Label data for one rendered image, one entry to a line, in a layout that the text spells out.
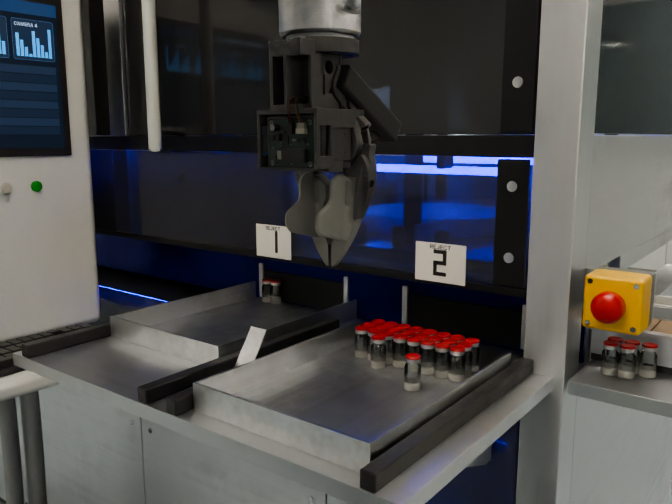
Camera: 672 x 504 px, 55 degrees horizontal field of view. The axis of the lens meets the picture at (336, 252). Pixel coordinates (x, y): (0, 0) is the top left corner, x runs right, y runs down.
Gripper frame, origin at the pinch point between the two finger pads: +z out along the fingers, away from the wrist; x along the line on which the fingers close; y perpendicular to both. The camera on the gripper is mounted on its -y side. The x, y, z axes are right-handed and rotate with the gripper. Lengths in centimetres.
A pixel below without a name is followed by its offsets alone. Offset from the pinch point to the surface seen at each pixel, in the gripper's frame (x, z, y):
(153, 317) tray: -54, 20, -18
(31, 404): -98, 47, -17
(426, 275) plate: -9.3, 9.9, -35.2
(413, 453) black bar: 8.0, 20.1, -2.1
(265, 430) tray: -8.2, 20.5, 2.3
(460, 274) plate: -3.6, 9.0, -35.2
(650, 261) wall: -68, 88, -495
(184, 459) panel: -69, 59, -35
